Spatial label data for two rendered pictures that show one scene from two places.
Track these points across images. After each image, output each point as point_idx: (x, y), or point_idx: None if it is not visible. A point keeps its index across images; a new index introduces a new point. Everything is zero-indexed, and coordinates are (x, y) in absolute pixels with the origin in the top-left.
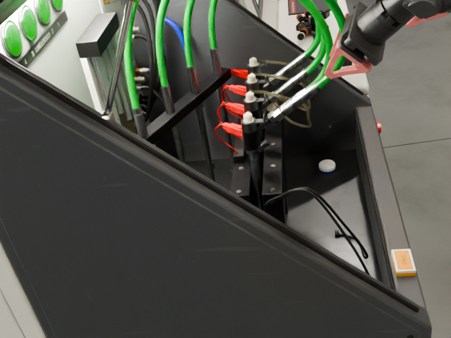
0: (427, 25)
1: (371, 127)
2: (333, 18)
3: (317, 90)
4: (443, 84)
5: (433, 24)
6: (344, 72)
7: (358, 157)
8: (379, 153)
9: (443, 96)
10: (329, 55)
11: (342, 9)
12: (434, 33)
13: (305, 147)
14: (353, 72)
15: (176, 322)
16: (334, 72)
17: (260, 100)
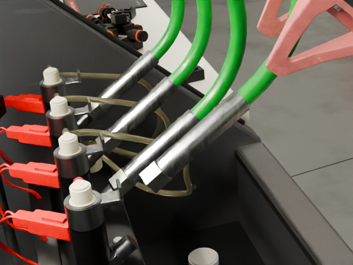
0: (211, 49)
1: (281, 178)
2: (144, 18)
3: (245, 109)
4: (249, 115)
5: (217, 47)
6: (321, 54)
7: (250, 236)
8: (324, 228)
9: (254, 129)
10: (259, 27)
11: (151, 5)
12: (221, 56)
13: (153, 230)
14: (345, 53)
15: None
16: (291, 58)
17: (94, 149)
